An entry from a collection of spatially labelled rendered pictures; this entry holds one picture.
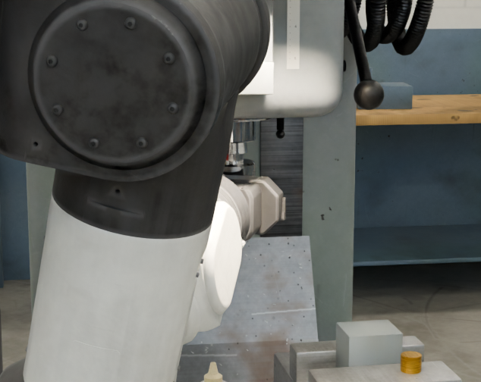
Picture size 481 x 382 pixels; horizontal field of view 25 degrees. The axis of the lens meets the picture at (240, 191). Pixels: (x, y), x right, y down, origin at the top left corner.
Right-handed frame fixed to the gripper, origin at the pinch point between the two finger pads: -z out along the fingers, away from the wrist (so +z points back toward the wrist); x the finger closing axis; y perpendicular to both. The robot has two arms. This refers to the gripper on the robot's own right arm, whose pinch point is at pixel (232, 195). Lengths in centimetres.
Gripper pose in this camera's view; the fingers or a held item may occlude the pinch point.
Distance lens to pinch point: 115.4
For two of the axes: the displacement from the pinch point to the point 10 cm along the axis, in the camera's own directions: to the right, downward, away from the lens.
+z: -2.3, 1.8, -9.6
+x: -9.7, -0.4, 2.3
